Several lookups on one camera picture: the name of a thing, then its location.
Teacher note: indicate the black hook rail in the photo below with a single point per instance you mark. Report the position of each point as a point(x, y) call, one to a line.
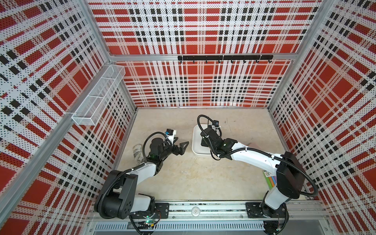
point(206, 58)

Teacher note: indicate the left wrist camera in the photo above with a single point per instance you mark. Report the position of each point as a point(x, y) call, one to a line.
point(170, 135)

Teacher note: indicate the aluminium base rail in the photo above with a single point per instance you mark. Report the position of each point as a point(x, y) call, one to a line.
point(301, 217)

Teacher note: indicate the green colourful card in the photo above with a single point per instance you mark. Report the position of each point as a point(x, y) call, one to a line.
point(270, 179)

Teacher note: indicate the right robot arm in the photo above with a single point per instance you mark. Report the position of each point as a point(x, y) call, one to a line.
point(283, 167)

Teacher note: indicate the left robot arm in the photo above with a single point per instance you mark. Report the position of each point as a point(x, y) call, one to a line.
point(118, 197)

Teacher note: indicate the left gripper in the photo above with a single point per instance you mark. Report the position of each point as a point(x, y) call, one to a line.
point(181, 149)

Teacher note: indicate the white wire mesh basket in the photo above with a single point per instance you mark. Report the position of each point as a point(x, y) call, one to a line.
point(93, 106)

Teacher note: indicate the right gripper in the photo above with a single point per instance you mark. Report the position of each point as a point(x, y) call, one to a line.
point(203, 143)

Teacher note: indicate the white plastic bin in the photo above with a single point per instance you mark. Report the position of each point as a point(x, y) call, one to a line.
point(197, 148)

